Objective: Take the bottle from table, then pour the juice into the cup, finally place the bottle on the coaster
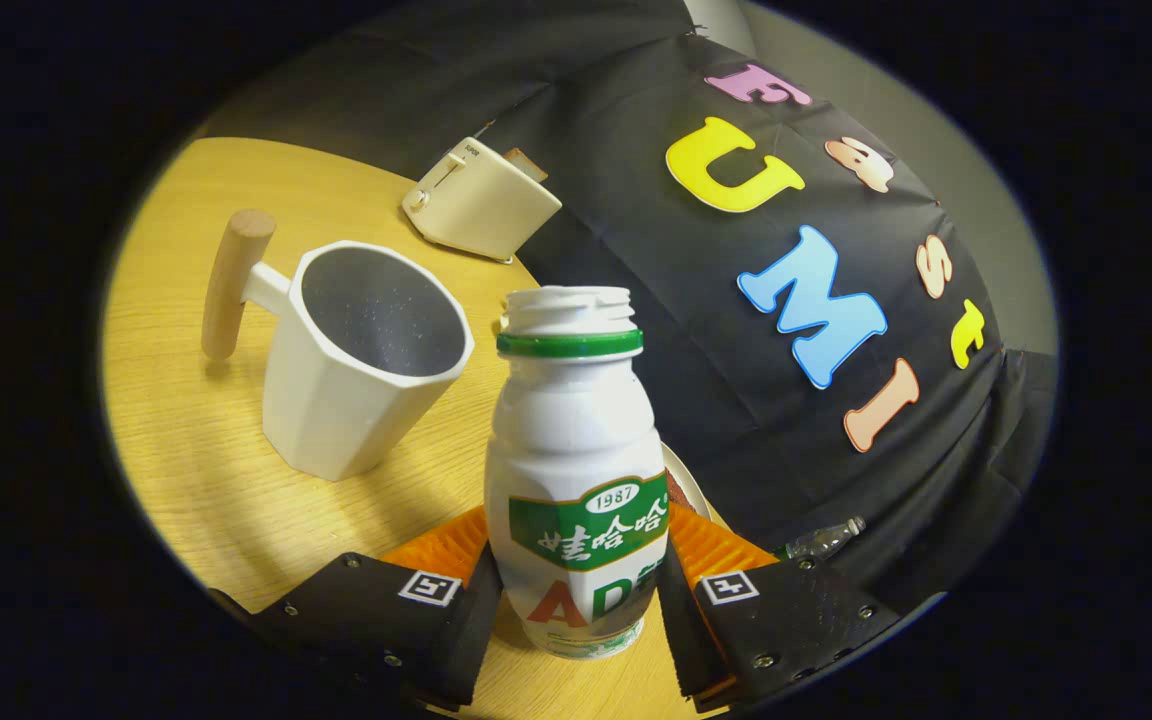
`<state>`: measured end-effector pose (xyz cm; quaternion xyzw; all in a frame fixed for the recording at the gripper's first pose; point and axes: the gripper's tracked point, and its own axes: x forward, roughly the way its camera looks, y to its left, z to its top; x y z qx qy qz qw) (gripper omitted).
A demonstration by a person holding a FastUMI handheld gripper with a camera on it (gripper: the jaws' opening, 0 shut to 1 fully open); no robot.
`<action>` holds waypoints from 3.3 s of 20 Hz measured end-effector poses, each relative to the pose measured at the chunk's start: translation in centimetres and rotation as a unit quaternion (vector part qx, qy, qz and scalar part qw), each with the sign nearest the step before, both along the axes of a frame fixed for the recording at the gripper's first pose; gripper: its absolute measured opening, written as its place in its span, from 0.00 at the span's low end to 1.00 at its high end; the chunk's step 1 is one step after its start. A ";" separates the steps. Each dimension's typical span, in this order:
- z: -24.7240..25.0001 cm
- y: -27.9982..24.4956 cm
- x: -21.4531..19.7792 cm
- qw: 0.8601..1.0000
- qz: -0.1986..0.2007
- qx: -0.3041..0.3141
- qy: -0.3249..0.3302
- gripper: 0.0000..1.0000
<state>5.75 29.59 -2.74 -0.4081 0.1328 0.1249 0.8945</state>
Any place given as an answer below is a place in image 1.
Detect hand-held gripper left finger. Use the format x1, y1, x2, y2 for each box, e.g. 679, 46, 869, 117
211, 505, 505, 713

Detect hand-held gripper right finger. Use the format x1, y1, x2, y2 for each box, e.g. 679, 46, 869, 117
656, 500, 902, 713

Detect white juice bottle green label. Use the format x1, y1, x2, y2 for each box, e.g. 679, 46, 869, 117
484, 285, 672, 661

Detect white cup wooden handle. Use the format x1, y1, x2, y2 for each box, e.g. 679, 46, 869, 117
201, 208, 477, 483

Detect clear plastic water bottle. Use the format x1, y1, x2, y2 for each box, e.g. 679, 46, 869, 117
774, 516, 867, 561

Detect round cream plate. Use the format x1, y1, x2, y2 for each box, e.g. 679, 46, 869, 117
661, 440, 712, 523

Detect wooden table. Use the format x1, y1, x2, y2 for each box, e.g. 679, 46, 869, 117
101, 137, 737, 720

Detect cream toaster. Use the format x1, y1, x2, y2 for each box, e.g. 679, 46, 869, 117
401, 137, 564, 265

